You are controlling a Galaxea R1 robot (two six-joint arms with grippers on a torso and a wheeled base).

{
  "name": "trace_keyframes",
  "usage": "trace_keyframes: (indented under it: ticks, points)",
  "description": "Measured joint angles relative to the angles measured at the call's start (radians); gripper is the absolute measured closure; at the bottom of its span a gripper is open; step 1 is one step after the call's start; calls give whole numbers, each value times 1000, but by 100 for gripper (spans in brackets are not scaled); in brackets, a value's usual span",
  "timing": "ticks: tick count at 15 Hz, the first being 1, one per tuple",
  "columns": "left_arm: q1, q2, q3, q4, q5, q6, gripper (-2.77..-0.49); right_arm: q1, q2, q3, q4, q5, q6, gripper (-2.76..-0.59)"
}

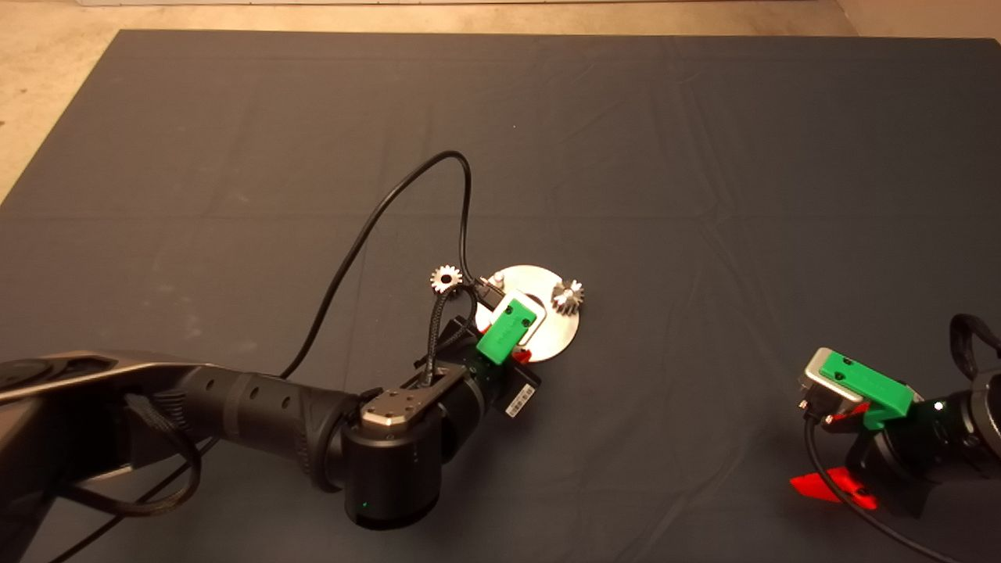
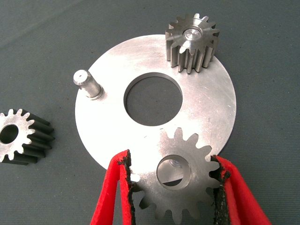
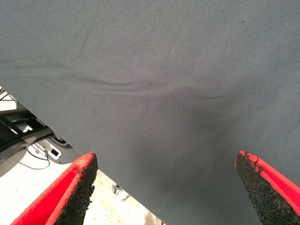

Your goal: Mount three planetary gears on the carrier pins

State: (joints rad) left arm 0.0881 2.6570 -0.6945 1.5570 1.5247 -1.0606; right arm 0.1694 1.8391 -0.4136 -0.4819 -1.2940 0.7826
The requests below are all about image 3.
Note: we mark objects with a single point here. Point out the dark grey base panel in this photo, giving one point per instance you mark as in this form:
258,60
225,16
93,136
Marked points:
68,154

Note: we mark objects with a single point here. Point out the dark grey table cloth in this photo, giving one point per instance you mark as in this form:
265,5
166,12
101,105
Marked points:
164,70

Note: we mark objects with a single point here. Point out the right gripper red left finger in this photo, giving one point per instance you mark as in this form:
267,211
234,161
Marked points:
58,199

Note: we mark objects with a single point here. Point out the white socket plate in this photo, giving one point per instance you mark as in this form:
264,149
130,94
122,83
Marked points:
42,146

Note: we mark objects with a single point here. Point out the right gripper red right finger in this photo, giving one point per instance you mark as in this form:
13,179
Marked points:
269,192

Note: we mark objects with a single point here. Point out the small metal caster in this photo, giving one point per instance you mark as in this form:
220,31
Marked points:
116,188

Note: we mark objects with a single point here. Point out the black metal frame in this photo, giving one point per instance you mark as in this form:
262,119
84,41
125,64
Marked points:
35,124

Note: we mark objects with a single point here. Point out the grey curved base foot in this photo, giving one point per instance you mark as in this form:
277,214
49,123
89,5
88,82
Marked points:
9,159

